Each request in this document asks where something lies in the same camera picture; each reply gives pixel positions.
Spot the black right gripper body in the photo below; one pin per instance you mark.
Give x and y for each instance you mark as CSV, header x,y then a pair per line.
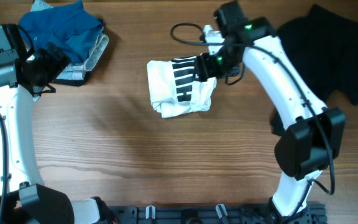
x,y
214,66

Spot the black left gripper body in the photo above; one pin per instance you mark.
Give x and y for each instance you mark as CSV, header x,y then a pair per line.
x,y
47,66

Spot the white Puma t-shirt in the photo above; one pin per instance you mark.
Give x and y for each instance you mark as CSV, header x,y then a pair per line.
x,y
175,89

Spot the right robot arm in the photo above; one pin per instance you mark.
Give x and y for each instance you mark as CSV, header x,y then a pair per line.
x,y
313,132

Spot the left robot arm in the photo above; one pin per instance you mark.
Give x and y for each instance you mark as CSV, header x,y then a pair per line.
x,y
24,198

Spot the light denim folded jeans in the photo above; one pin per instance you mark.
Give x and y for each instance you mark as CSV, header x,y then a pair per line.
x,y
95,52

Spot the black folded garment under stack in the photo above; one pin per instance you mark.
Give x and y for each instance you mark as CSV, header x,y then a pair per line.
x,y
72,78

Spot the blue folded shirt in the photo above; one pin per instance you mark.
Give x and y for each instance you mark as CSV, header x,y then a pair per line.
x,y
68,27

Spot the black t-shirt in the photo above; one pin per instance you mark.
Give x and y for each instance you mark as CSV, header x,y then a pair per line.
x,y
323,47

